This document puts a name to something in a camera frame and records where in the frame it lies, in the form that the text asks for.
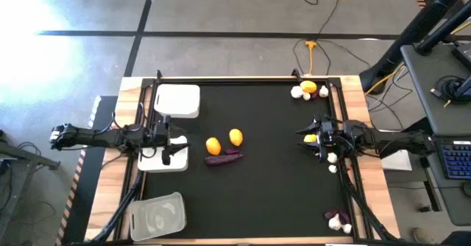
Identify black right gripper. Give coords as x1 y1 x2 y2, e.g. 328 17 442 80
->
296 113 347 164

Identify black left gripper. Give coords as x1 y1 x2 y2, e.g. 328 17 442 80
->
149 115 202 166

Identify long purple sweet potato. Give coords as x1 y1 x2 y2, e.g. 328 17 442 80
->
204 152 244 167

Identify white plastic basket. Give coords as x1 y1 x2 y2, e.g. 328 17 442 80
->
153 83 202 119
137 134 190 174

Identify black table mat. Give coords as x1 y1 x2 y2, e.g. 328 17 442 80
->
141 80 355 239

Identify clear plastic bin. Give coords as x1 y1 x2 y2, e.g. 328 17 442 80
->
129 191 187 242

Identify white paper sheet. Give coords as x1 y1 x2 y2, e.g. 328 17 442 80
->
380 149 413 172

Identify black floor mat striped edge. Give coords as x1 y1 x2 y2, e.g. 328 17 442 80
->
54 95 118 246

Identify backlit black keyboard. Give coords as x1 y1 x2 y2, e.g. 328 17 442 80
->
436 141 471 180

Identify grey metal stand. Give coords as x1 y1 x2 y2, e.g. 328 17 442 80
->
0 127 62 246

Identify black tower fan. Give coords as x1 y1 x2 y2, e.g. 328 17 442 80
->
358 0 471 94

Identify grey keyboard desk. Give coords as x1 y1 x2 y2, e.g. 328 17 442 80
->
421 135 471 227

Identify black metal table frame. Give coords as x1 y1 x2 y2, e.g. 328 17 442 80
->
69 68 402 246

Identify yellow floor cable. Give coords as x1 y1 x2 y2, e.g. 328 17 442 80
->
364 64 406 96

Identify yellow extension cord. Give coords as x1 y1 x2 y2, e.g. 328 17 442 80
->
304 39 318 76

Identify long black floor cable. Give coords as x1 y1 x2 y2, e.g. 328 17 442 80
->
292 0 372 76

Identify coiled black cable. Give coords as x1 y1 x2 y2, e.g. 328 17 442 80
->
436 75 470 105

